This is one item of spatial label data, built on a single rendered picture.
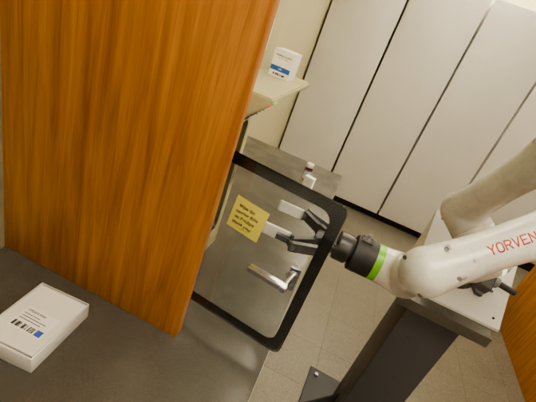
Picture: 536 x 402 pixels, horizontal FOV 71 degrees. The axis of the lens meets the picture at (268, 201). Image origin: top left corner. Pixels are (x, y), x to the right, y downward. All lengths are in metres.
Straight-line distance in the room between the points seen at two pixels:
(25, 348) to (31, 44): 0.56
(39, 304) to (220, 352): 0.40
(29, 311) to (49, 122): 0.38
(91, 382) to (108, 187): 0.38
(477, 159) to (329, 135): 1.39
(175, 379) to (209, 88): 0.58
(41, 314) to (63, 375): 0.13
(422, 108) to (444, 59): 0.44
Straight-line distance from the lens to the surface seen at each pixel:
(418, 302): 1.43
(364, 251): 0.92
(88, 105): 0.79
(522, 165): 1.12
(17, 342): 0.88
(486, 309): 1.56
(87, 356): 0.90
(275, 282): 0.74
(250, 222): 0.76
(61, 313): 0.92
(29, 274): 1.06
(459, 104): 3.84
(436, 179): 3.99
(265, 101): 0.69
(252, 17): 0.61
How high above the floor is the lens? 1.67
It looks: 28 degrees down
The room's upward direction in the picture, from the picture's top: 20 degrees clockwise
